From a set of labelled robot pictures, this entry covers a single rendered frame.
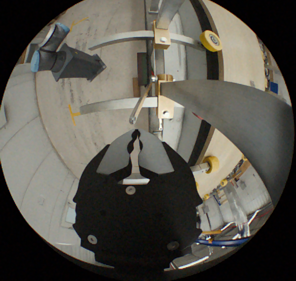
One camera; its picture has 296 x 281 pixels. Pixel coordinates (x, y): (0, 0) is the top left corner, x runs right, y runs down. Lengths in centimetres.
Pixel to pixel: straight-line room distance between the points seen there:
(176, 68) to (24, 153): 287
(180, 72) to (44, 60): 86
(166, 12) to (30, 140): 275
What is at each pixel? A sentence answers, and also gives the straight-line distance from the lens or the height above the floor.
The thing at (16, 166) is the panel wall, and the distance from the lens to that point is 265.
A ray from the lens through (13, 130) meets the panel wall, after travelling 261.
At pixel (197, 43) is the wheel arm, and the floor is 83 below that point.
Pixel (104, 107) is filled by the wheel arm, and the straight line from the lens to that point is 29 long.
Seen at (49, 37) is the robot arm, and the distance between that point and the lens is 68.
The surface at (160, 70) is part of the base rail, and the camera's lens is 43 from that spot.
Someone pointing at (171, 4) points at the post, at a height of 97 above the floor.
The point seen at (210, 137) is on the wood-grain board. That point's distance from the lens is 39.
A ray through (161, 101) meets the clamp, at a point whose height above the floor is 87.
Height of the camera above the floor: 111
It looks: 59 degrees down
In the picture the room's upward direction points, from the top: 175 degrees clockwise
